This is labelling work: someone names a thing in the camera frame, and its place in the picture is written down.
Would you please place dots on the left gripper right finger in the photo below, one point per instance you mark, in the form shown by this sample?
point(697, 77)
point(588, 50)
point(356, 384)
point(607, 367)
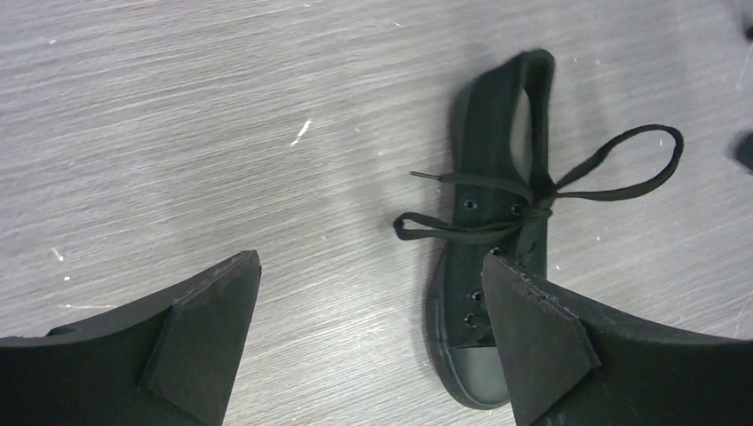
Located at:
point(570, 360)

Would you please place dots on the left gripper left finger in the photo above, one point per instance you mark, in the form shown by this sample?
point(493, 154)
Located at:
point(169, 358)

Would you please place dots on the black canvas shoe with laces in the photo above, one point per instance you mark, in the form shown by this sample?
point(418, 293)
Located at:
point(503, 199)

